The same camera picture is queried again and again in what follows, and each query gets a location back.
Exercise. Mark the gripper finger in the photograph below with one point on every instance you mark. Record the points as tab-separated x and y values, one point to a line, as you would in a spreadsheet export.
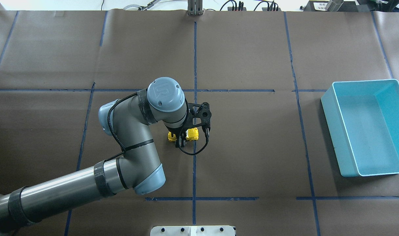
180	141

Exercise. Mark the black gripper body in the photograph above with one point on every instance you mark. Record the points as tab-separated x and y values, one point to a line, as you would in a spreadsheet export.
180	135

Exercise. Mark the yellow beetle toy car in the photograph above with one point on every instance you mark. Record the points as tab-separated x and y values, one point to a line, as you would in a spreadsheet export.
191	134

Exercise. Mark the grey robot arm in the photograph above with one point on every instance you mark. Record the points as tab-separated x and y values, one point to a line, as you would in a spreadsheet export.
136	167

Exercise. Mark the light blue plastic bin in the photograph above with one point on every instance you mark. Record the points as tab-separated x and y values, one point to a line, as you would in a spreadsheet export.
363	122

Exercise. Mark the steel cup on block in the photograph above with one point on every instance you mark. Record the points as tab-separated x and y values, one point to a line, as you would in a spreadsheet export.
334	5

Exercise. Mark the aluminium frame post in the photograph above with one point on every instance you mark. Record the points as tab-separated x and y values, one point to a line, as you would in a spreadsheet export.
195	7

